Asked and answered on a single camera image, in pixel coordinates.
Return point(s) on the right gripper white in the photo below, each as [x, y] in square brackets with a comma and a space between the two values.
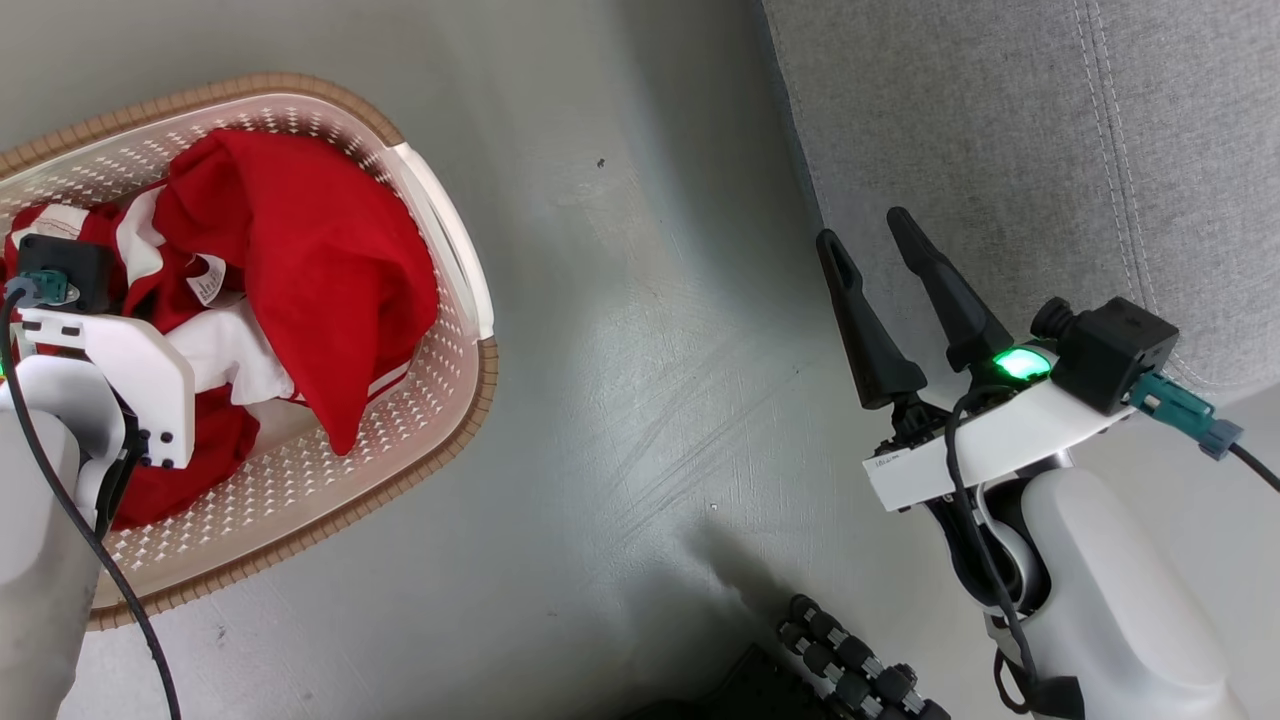
[1010, 435]

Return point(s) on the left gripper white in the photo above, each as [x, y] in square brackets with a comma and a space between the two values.
[150, 380]

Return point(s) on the red and white striped garment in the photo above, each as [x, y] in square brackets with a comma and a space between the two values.
[215, 455]

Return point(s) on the plain red fleece garment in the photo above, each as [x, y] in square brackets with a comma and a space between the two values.
[310, 250]

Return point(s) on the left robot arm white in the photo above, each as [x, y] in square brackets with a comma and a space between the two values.
[40, 520]

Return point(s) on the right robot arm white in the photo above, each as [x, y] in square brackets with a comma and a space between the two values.
[1110, 600]

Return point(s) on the white perforated laundry basket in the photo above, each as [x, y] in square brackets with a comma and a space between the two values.
[400, 440]

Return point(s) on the grey fabric sofa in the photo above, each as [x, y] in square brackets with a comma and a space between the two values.
[1000, 120]

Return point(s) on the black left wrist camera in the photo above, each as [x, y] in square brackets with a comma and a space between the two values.
[80, 265]

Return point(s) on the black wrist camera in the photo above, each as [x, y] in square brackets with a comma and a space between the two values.
[80, 265]
[1110, 350]

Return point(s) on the teal left camera connector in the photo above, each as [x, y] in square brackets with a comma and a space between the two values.
[45, 287]

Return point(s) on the teal camera connector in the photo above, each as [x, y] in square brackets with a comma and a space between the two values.
[45, 287]
[1180, 408]

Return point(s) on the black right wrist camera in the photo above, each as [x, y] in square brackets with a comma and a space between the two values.
[1110, 350]

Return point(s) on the teal right camera connector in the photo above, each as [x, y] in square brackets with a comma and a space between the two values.
[1180, 408]

